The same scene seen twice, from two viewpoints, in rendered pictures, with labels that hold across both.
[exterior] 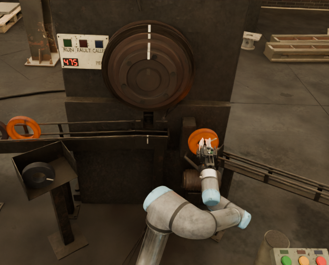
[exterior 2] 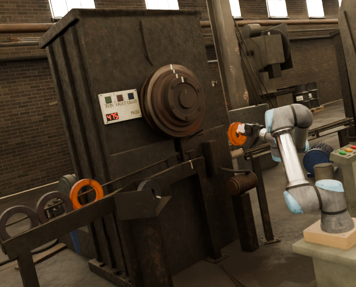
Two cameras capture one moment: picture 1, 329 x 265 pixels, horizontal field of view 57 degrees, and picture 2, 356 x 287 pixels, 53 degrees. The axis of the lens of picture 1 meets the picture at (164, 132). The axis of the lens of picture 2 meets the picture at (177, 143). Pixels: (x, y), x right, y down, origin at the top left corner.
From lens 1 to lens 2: 1.67 m
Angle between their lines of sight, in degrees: 44
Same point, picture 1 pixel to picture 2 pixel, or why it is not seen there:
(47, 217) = not seen: outside the picture
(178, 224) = (299, 109)
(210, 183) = not seen: hidden behind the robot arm
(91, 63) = (127, 114)
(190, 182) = (239, 181)
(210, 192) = not seen: hidden behind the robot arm
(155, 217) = (282, 119)
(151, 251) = (293, 148)
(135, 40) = (166, 76)
